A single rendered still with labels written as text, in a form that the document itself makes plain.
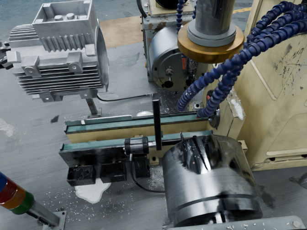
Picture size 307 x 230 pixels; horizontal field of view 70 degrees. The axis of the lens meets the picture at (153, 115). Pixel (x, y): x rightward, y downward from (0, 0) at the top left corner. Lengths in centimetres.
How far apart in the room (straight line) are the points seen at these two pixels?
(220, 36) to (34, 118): 102
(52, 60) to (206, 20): 38
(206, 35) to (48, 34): 38
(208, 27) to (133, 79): 81
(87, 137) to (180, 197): 58
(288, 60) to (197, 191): 41
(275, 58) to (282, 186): 52
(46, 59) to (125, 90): 74
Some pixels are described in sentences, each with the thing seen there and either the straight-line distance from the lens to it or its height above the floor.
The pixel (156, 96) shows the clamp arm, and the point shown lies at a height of 125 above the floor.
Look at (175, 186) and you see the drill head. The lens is 59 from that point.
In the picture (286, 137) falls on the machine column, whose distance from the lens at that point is 86.
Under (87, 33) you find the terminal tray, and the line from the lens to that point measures 54.
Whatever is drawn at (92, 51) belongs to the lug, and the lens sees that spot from 54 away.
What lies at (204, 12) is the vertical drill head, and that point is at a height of 141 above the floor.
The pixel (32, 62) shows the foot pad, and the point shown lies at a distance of 58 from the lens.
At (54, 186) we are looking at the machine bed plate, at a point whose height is 80.
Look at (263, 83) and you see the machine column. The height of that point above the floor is 117.
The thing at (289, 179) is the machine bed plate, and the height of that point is 80.
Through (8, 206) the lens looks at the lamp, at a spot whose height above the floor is 109.
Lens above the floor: 166
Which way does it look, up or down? 50 degrees down
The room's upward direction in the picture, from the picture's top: 5 degrees counter-clockwise
